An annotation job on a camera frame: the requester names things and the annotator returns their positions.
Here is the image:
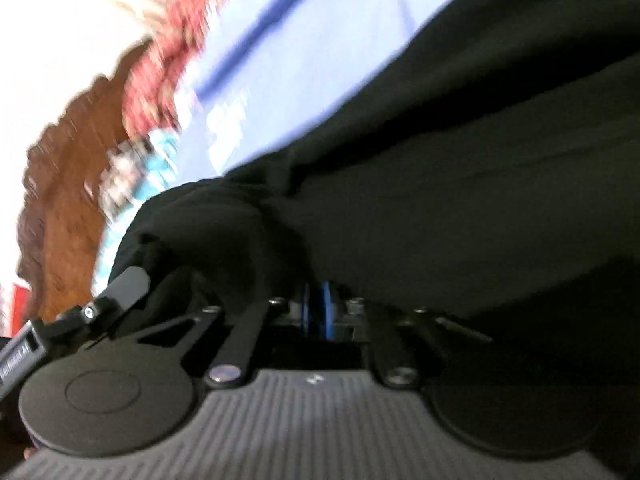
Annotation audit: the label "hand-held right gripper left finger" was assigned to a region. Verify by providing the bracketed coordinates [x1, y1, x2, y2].
[82, 282, 317, 389]

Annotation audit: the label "blue printed blanket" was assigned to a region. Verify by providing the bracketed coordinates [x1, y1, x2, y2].
[172, 0, 503, 183]

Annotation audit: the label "red floral patchwork quilt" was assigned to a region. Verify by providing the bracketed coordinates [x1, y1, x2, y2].
[121, 0, 246, 142]

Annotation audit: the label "teal white patterned pillow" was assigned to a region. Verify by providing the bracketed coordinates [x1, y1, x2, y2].
[94, 127, 183, 283]

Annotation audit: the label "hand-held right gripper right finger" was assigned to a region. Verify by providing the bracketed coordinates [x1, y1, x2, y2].
[317, 282, 493, 389]

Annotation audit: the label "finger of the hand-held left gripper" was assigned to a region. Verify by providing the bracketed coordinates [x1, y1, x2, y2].
[52, 266, 151, 344]

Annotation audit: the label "carved wooden headboard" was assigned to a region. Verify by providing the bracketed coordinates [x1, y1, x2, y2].
[17, 40, 157, 322]

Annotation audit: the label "black pants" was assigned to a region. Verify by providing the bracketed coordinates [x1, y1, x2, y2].
[107, 0, 640, 343]

